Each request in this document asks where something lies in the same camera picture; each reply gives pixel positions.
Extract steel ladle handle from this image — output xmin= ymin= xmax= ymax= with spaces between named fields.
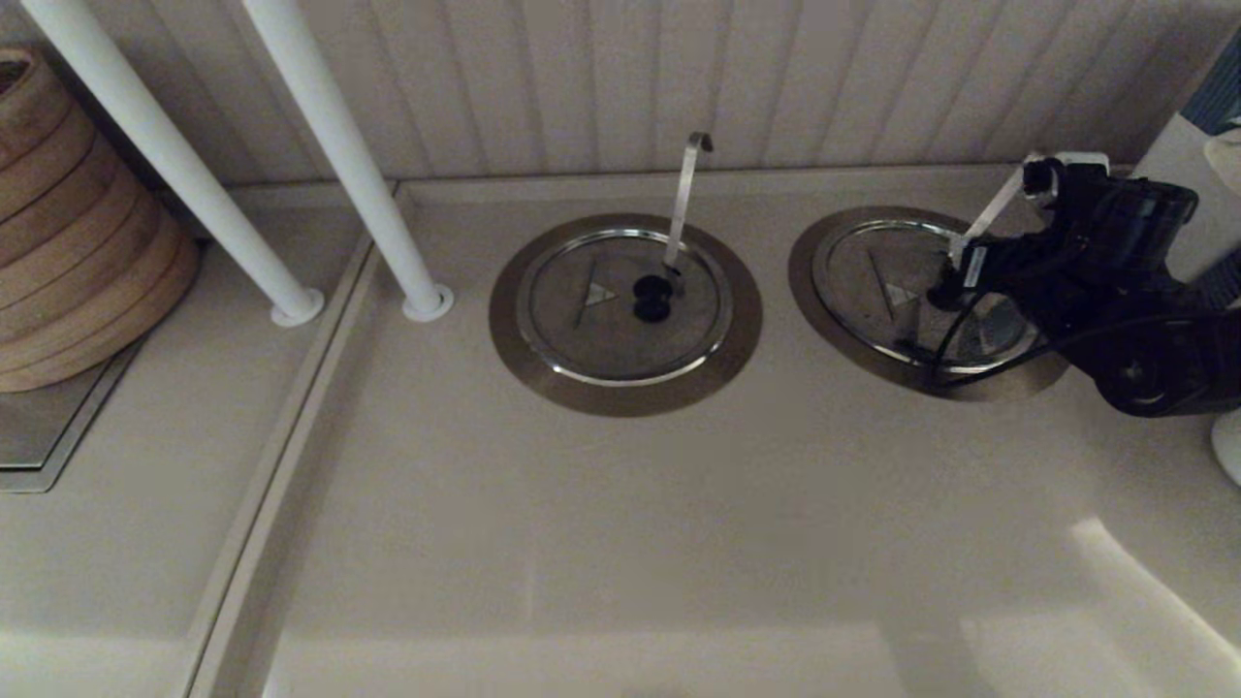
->
xmin=662 ymin=133 xmax=715 ymax=298
xmin=948 ymin=160 xmax=1031 ymax=268

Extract shiny metal pot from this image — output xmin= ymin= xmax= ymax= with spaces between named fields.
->
xmin=811 ymin=221 xmax=1043 ymax=375

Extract dark striped cloth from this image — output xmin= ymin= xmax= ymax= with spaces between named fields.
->
xmin=1191 ymin=250 xmax=1241 ymax=311

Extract white box container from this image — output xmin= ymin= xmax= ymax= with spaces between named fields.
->
xmin=1130 ymin=114 xmax=1241 ymax=282

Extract small white dish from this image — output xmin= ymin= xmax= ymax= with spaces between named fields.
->
xmin=1205 ymin=131 xmax=1241 ymax=200

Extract white round support pole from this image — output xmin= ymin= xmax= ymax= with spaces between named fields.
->
xmin=19 ymin=0 xmax=326 ymax=329
xmin=240 ymin=0 xmax=456 ymax=324

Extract stacked bamboo steamer baskets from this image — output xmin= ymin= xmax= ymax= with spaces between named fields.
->
xmin=0 ymin=47 xmax=202 ymax=394

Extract flat steel tray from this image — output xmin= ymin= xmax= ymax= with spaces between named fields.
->
xmin=0 ymin=334 xmax=147 ymax=494

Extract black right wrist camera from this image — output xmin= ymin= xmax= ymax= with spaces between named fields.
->
xmin=1022 ymin=151 xmax=1200 ymax=284

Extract black looping cable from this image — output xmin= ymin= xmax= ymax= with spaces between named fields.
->
xmin=897 ymin=281 xmax=1208 ymax=391

